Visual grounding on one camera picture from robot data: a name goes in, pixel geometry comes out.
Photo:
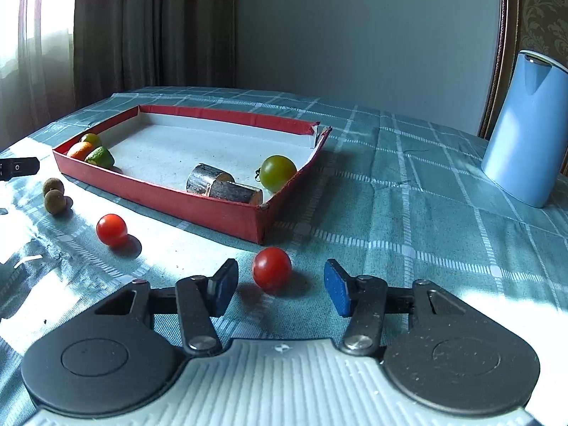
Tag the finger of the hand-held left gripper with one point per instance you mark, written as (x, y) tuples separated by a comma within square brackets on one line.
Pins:
[(20, 168)]

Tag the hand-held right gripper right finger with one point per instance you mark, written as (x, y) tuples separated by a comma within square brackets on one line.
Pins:
[(339, 288)]

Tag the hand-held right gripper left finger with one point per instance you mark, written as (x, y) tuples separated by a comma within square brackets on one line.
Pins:
[(224, 286)]

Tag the red cherry tomato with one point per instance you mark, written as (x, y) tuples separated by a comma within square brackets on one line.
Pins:
[(271, 268), (112, 229)]

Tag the small orange mandarin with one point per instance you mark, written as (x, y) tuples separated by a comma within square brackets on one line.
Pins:
[(80, 151)]

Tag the green lime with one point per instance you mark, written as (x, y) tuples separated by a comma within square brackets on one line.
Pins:
[(100, 157)]

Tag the red cardboard box tray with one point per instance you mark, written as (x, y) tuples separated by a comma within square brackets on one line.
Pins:
[(199, 208)]

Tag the yellow-green tomato with stem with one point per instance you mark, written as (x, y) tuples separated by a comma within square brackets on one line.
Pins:
[(277, 172)]

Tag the brown longan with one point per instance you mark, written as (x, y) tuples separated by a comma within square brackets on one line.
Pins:
[(55, 202), (53, 185)]

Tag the teal checkered tablecloth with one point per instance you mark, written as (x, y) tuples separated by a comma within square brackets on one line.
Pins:
[(421, 208)]

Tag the white sheer curtain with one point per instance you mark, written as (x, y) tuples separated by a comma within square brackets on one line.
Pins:
[(35, 44)]

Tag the brown patterned curtain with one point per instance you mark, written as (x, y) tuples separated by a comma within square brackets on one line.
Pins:
[(155, 31)]

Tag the blue electric kettle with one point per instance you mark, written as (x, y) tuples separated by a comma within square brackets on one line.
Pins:
[(523, 142)]

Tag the wooden wall moulding frame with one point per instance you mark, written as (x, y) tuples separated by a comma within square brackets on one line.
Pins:
[(503, 53)]

